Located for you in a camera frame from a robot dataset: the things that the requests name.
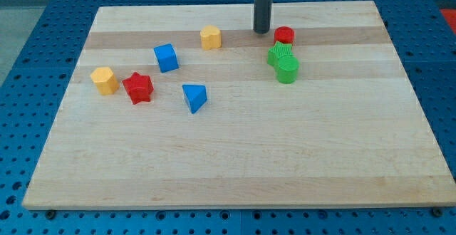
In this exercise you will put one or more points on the red cylinder block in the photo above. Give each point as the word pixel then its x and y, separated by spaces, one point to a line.
pixel 284 34

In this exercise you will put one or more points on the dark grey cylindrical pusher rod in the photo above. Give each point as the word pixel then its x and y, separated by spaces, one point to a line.
pixel 262 16

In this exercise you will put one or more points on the blue cube block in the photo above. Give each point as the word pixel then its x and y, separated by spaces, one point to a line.
pixel 166 58

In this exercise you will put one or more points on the light wooden board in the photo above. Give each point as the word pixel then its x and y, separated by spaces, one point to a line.
pixel 348 133

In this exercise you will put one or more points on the green star block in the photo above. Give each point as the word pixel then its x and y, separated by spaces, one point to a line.
pixel 277 51

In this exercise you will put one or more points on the red star block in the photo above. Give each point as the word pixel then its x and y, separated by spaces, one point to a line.
pixel 138 87

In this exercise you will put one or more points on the yellow hexagon block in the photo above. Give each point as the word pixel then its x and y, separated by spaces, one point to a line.
pixel 105 80

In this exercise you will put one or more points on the green cylinder block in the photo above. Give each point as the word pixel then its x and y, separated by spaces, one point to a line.
pixel 287 69

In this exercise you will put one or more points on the red object at right edge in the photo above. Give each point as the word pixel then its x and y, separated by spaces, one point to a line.
pixel 450 17

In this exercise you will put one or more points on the blue triangle block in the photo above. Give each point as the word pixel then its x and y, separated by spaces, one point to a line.
pixel 195 96

